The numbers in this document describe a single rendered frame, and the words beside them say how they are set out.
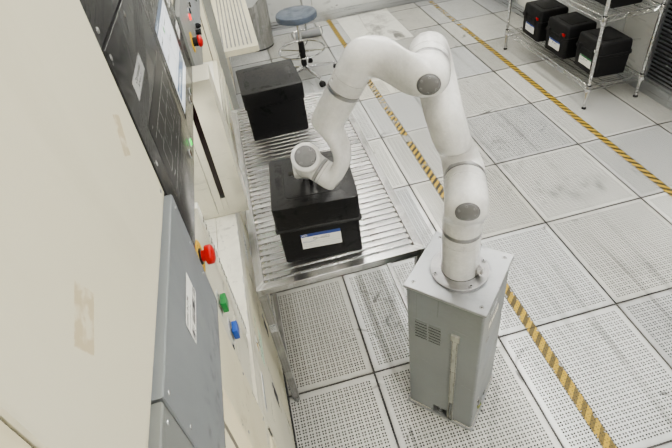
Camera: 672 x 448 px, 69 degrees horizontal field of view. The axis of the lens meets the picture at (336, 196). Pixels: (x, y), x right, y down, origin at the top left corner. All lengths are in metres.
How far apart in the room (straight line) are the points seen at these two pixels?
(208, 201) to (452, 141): 0.92
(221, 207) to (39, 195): 1.41
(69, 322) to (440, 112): 1.00
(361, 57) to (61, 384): 0.96
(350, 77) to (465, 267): 0.72
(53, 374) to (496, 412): 2.02
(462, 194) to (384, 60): 0.41
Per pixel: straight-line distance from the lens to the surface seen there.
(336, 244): 1.72
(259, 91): 2.30
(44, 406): 0.40
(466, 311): 1.62
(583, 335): 2.57
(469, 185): 1.35
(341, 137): 1.33
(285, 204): 1.60
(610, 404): 2.42
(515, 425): 2.28
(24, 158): 0.44
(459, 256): 1.56
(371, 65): 1.19
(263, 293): 1.72
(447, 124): 1.27
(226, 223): 1.82
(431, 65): 1.13
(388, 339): 2.44
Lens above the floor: 2.03
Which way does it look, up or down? 40 degrees down
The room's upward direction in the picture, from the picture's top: 9 degrees counter-clockwise
